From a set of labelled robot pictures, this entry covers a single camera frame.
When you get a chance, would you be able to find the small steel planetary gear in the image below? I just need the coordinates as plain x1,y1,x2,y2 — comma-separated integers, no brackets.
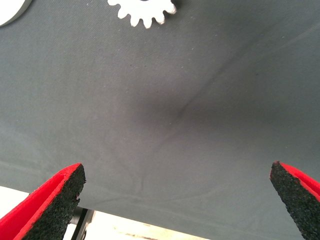
107,0,178,30

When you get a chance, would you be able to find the round metal carrier plate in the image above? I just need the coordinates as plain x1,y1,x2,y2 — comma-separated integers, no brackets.
0,0,35,28

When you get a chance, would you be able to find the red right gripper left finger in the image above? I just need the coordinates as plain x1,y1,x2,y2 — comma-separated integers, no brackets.
0,162,87,240

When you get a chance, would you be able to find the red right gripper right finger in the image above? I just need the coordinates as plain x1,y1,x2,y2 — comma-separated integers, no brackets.
269,161,320,240

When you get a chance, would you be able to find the dark grey table cloth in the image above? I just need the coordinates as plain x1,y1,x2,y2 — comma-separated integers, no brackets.
0,0,320,240

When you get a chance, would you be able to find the black metal frame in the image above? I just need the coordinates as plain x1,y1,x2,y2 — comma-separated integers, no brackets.
67,206,95,240

